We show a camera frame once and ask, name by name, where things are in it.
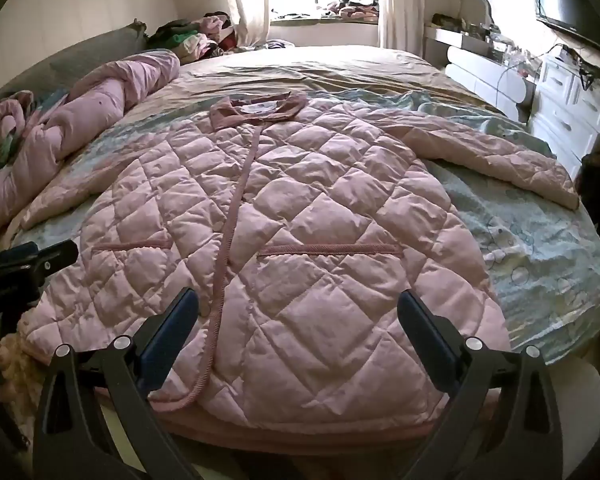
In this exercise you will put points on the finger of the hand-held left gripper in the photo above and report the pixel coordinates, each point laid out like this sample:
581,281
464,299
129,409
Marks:
10,259
57,260

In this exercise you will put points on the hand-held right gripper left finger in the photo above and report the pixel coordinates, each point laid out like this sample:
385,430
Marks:
165,345

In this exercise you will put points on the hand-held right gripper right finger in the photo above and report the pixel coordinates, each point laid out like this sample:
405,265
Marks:
430,345

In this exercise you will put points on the pink quilted coat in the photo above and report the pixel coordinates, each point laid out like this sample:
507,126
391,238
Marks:
305,240

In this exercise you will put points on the pile of clothes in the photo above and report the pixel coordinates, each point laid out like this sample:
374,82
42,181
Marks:
200,35

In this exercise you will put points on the pink clothes on window sill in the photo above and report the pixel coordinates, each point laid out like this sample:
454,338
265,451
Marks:
350,9

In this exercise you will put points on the floral printed quilt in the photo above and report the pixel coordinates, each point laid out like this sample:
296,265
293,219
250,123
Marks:
5,130

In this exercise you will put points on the pink rolled duvet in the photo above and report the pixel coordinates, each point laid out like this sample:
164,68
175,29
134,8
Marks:
105,95

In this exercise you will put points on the grey padded headboard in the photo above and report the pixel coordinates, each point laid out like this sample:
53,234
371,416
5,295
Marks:
70,55

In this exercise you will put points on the dark bag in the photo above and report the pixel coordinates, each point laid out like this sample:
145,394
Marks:
595,195

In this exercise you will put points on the white drawer dresser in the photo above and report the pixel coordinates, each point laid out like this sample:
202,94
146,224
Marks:
560,105

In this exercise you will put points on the white grey vanity desk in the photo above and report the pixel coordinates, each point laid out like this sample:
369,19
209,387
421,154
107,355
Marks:
475,67

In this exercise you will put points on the beige bed sheet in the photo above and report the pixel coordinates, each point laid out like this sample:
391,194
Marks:
330,67

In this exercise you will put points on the cosmetics clutter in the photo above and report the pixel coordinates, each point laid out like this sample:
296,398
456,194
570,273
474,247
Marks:
515,57

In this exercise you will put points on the cream curtain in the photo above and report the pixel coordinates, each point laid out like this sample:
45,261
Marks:
245,0
400,0

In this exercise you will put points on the cloud shaped mirror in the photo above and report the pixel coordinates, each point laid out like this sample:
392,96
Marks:
476,10

